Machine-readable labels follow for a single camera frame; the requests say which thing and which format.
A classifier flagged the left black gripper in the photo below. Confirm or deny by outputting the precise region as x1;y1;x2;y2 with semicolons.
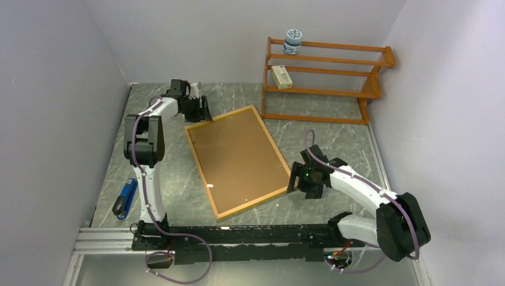
181;97;213;124

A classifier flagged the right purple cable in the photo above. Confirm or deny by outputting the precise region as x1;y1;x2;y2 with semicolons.
325;241;389;275

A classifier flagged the small white green box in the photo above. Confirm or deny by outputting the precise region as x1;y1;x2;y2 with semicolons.
271;65;293;89

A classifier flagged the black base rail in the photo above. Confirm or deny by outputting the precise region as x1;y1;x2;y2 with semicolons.
132;224;364;265

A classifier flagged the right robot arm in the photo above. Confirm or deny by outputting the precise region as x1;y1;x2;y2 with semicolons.
287;145;431;262

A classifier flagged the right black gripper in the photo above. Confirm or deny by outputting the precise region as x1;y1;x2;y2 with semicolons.
286;162;323;200

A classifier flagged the orange wooden shelf rack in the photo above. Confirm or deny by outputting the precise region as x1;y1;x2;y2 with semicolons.
261;38;396;125

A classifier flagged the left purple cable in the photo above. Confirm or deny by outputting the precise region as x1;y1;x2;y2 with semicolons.
144;235;214;286

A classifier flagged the blue stapler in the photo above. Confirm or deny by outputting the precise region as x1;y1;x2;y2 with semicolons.
112;178;138;220

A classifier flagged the purple cable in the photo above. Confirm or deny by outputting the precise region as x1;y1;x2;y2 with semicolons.
325;241;389;275
144;235;214;286

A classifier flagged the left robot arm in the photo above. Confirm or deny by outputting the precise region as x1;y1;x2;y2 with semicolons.
123;79;213;250

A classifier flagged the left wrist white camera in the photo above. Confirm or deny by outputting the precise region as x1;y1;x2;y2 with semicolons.
189;82;202;100

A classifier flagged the yellow wooden photo frame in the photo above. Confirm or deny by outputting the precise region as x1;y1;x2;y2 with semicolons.
183;104;299;222

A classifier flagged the blue white jar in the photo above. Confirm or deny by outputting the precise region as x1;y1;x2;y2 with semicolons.
283;29;303;55

